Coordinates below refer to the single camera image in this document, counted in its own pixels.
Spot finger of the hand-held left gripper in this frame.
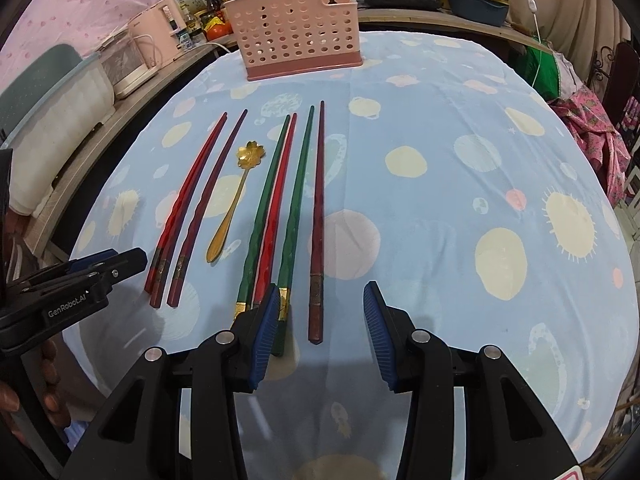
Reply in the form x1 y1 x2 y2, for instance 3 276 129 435
0 247 149 343
20 250 121 293

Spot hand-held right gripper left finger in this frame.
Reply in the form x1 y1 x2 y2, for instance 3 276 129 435
60 282 282 480

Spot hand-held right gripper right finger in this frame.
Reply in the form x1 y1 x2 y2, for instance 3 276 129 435
363 281 583 480

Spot dark red chopstick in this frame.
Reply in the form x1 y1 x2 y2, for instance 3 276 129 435
307 101 327 347
166 108 249 308

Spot green chopstick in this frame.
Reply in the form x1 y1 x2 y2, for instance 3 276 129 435
272 105 316 358
233 115 292 322

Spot gold flower spoon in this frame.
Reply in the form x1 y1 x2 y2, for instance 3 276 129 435
206 142 267 264

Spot pink perforated utensil holder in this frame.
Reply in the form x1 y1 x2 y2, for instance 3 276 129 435
222 0 365 82

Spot person's left hand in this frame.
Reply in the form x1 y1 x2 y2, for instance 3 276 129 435
0 337 68 443

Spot light blue printed tablecloth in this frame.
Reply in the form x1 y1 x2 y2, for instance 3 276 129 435
47 30 633 480

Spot white storage box blue lid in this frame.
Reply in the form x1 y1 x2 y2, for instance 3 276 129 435
0 44 117 217

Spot white countertop appliance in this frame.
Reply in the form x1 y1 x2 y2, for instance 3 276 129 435
100 35 162 100

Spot pink dotted curtain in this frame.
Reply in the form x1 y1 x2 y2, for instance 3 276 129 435
0 0 201 106

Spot pink countertop appliance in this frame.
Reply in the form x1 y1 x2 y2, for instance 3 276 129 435
131 6 182 63

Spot group of condiment bottles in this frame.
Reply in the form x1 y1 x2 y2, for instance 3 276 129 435
182 0 232 47

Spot pink floral cloth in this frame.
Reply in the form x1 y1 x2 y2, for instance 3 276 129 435
552 85 632 202

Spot green cloth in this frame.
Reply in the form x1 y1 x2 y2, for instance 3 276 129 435
520 45 562 99

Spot black induction cooker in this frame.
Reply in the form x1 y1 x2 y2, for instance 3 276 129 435
360 0 444 10

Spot blue bowl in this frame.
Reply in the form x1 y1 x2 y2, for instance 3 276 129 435
446 0 509 27

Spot dark wooden chair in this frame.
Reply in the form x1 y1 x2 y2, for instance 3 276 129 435
595 42 640 136

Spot white cable with switch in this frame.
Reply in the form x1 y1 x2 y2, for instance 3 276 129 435
515 0 544 91

